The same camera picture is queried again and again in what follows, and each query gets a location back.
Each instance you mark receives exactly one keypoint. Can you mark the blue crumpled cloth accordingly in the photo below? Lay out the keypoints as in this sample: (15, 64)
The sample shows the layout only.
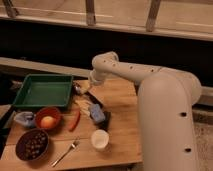
(26, 119)

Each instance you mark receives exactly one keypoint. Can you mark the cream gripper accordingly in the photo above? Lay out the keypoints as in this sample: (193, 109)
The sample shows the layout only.
(87, 83)

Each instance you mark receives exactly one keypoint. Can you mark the white plastic cup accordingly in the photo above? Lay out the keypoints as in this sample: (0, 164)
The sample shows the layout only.
(100, 139)

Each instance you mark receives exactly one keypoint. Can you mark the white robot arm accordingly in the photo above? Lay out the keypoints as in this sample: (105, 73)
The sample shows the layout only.
(165, 100)

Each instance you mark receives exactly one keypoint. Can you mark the pale yellow cloth piece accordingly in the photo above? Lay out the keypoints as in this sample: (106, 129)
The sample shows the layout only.
(84, 106)

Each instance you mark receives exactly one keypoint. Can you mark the yellow round fruit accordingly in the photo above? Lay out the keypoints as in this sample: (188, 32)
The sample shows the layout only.
(47, 122)

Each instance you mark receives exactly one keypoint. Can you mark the silver metal fork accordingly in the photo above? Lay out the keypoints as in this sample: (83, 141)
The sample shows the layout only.
(72, 146)

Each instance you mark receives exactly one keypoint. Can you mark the black block under sponge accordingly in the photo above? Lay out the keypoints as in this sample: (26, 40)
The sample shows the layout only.
(104, 125)

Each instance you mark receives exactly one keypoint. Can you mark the dark bowl with nuts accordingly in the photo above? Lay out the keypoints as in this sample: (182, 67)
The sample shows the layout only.
(32, 145)

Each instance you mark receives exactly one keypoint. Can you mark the orange bowl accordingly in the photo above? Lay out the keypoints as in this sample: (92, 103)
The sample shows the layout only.
(48, 111)

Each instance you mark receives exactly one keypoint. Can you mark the red chili pepper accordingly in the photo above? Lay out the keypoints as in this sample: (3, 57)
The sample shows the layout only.
(75, 121)

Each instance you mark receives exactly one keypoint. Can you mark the green plastic tray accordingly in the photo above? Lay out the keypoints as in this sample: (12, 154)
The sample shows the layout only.
(41, 90)

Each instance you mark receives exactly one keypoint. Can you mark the black handled brush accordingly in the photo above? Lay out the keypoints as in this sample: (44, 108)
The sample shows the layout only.
(79, 91)

